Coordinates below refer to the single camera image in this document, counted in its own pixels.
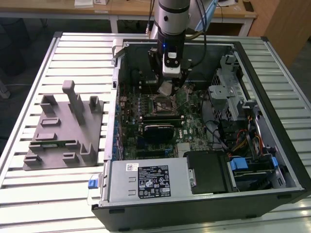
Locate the small black device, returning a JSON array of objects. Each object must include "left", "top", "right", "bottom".
[{"left": 242, "top": 0, "right": 255, "bottom": 12}]

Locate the open black PC case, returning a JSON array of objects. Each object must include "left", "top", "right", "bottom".
[{"left": 91, "top": 36, "right": 311, "bottom": 233}]

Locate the black graphics card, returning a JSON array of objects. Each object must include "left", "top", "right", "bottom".
[{"left": 143, "top": 123, "right": 175, "bottom": 144}]

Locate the black RAM slot bank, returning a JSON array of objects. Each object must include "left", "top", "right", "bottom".
[
  {"left": 139, "top": 81, "right": 179, "bottom": 95},
  {"left": 142, "top": 115, "right": 183, "bottom": 127}
]

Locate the silver square CPU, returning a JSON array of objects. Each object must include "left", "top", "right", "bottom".
[{"left": 157, "top": 81, "right": 173, "bottom": 95}]

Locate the green motherboard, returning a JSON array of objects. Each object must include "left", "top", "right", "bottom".
[{"left": 116, "top": 82, "right": 212, "bottom": 161}]

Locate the black drive box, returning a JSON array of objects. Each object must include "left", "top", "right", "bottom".
[{"left": 186, "top": 151, "right": 234, "bottom": 195}]

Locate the coloured wire bundle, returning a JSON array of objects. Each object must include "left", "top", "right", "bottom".
[{"left": 228, "top": 116, "right": 265, "bottom": 158}]

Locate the metal drive cage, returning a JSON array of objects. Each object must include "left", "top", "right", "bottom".
[{"left": 207, "top": 67, "right": 246, "bottom": 122}]

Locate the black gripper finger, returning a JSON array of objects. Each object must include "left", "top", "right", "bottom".
[
  {"left": 147, "top": 47, "right": 163, "bottom": 83},
  {"left": 171, "top": 68, "right": 192, "bottom": 97}
]

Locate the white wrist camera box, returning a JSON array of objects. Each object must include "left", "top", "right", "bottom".
[{"left": 162, "top": 50, "right": 182, "bottom": 78}]

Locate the wooden desk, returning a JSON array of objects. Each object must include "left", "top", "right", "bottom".
[{"left": 0, "top": 0, "right": 258, "bottom": 37}]

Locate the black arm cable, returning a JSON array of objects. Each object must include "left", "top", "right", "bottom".
[{"left": 190, "top": 0, "right": 208, "bottom": 72}]

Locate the grey parts rack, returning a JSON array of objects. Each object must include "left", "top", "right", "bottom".
[{"left": 22, "top": 80, "right": 105, "bottom": 170}]

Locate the wooden cabinet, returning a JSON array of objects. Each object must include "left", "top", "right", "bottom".
[{"left": 247, "top": 0, "right": 311, "bottom": 71}]

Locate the grey power supply unit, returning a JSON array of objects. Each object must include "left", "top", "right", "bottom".
[{"left": 108, "top": 159, "right": 196, "bottom": 203}]

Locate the silver chipset heatsink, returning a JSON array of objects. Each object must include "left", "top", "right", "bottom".
[{"left": 177, "top": 143, "right": 192, "bottom": 158}]

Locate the hard disk in blue carrier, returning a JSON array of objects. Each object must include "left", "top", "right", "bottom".
[{"left": 227, "top": 157, "right": 279, "bottom": 192}]

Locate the green RAM stick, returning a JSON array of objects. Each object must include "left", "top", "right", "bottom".
[{"left": 38, "top": 140, "right": 69, "bottom": 148}]

